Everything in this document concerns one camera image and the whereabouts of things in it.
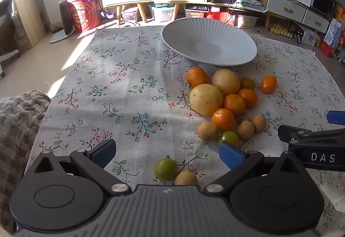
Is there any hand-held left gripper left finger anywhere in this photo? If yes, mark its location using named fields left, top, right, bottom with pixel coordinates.
left=32, top=139, right=132, bottom=196

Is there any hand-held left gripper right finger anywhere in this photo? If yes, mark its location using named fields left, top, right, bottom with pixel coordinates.
left=203, top=142, right=304, bottom=197

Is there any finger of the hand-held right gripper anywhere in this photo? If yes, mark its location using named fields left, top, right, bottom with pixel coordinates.
left=326, top=110, right=345, bottom=126
left=278, top=124, right=345, bottom=146

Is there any tan longan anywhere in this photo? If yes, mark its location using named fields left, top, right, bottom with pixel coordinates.
left=174, top=171, right=199, bottom=186
left=237, top=120, right=255, bottom=140
left=198, top=121, right=220, bottom=142
left=251, top=115, right=267, bottom=132

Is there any wrinkly orange mandarin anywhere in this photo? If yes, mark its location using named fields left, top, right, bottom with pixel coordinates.
left=223, top=94, right=246, bottom=118
left=185, top=66, right=209, bottom=89

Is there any large speckled yellow fruit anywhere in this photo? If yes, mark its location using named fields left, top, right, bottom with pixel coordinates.
left=189, top=83, right=224, bottom=116

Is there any green-orange tomato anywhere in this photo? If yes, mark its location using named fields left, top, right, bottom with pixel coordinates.
left=239, top=77, right=256, bottom=91

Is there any large smooth yellow fruit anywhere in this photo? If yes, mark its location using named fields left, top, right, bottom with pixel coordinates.
left=211, top=69, right=241, bottom=97

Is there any white ribbed plate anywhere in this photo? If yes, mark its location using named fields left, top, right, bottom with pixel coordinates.
left=161, top=17, right=258, bottom=66

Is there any floral tablecloth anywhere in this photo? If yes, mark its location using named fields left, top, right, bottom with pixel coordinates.
left=23, top=25, right=345, bottom=237

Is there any white carton box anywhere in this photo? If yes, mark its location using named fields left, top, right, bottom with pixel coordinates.
left=300, top=27, right=320, bottom=47

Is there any blue-white printed carton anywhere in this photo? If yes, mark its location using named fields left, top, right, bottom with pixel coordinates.
left=323, top=18, right=345, bottom=47

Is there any grey quilted blanket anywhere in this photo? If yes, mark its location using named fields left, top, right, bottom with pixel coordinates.
left=0, top=90, right=52, bottom=235

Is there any yellow egg tray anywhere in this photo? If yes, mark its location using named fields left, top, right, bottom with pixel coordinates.
left=270, top=24, right=294, bottom=37

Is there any black microwave oven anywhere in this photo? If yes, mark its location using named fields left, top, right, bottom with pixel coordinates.
left=310, top=0, right=337, bottom=16

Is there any low wooden cabinet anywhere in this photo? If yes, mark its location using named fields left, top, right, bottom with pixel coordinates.
left=207, top=0, right=333, bottom=35

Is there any pale oval floor board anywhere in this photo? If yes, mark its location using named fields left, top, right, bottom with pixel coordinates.
left=50, top=30, right=77, bottom=44

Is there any translucent beige storage box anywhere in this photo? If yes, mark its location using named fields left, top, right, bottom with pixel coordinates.
left=237, top=14, right=260, bottom=29

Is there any red storage box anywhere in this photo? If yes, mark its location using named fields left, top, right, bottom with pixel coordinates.
left=205, top=9, right=238, bottom=25

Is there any red printed bucket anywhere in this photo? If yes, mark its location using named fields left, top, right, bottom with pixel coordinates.
left=67, top=0, right=102, bottom=33

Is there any black panel heater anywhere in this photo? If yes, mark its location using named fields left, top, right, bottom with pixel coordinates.
left=59, top=0, right=76, bottom=36

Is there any small clear storage box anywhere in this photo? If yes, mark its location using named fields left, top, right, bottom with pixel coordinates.
left=121, top=5, right=142, bottom=22

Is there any pile of papers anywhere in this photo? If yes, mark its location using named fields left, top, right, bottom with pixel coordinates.
left=236, top=0, right=268, bottom=12

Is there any black-lid clear storage box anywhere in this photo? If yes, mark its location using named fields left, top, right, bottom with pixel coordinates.
left=184, top=5, right=210, bottom=20

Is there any blue-lid clear storage box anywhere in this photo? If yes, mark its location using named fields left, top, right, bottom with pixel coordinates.
left=149, top=4, right=174, bottom=23

